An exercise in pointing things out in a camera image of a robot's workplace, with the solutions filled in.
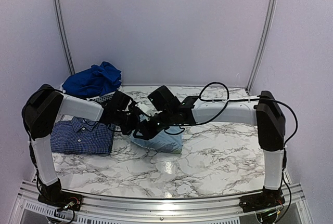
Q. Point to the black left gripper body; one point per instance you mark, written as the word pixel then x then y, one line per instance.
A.
pixel 127 123

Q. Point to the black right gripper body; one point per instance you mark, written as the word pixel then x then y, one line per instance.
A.
pixel 155 129

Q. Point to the light blue garment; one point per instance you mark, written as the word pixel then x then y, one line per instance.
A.
pixel 169 141

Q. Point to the blue checked shirt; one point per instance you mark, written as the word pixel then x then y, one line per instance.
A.
pixel 81 136

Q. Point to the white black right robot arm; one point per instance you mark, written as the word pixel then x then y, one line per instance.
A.
pixel 202 161

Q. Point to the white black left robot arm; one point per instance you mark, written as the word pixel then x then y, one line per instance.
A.
pixel 43 110

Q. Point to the white plastic laundry basket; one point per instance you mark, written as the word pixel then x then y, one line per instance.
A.
pixel 98 99

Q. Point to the royal blue garment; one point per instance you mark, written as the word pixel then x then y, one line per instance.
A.
pixel 96 81

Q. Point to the aluminium front frame rail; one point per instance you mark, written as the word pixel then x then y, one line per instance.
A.
pixel 111 209

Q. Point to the left aluminium corner post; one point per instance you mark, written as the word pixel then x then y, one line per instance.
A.
pixel 63 36

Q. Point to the aluminium corner post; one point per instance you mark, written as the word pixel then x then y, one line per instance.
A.
pixel 262 43
pixel 63 36

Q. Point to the right aluminium corner post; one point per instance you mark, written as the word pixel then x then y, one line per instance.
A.
pixel 262 43

